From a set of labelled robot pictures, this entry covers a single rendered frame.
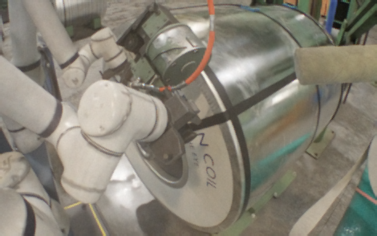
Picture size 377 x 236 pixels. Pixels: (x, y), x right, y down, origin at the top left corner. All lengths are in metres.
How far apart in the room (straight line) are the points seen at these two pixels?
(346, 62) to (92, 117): 0.33
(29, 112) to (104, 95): 0.17
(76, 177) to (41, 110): 0.14
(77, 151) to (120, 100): 0.12
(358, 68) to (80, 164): 0.40
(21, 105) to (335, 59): 0.45
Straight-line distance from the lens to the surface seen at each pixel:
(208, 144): 0.90
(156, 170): 1.48
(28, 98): 0.46
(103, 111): 0.36
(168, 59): 0.60
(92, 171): 0.41
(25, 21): 1.04
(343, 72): 0.22
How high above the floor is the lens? 1.64
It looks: 38 degrees down
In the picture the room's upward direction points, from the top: 2 degrees clockwise
